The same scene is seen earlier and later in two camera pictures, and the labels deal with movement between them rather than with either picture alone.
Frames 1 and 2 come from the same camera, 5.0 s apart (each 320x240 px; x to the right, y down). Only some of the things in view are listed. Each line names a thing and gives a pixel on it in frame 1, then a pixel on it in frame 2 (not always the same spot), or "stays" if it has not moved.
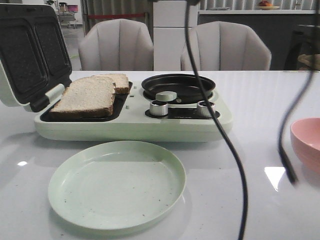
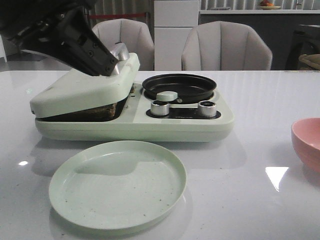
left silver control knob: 158,108 stays
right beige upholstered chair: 226,46 stays
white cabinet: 169,32 stays
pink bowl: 305,134 stays
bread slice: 90,95 -> 108,112
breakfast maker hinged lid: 34,60 -> 78,90
